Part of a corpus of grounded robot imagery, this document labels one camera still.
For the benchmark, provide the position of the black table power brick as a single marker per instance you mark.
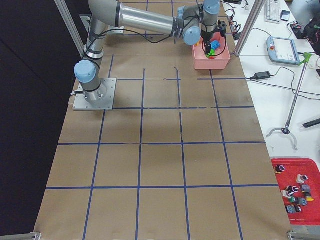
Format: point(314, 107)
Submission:
point(262, 75)

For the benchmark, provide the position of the usb hub with cables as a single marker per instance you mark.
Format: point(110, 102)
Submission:
point(235, 27)

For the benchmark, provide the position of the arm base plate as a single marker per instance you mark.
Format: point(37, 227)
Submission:
point(101, 99)

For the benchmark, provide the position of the green toy block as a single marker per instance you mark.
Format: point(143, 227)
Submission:
point(211, 53)

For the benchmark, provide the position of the blue toy block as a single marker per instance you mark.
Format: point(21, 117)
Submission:
point(215, 45)

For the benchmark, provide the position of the pink plastic box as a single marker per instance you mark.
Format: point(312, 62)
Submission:
point(222, 55)

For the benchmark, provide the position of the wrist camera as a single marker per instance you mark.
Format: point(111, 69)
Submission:
point(221, 28)

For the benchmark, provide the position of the white keyboard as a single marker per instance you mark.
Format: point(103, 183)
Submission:
point(272, 11)

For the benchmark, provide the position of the metal reacher grabber tool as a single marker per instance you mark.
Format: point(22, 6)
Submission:
point(285, 130)

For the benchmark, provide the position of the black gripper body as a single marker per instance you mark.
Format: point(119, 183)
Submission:
point(206, 39)

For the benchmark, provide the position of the red plastic tray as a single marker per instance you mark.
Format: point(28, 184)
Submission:
point(299, 183)

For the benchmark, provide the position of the teach pendant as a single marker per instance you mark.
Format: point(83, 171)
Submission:
point(282, 50)

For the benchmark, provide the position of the aluminium profile post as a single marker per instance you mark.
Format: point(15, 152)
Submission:
point(252, 17)

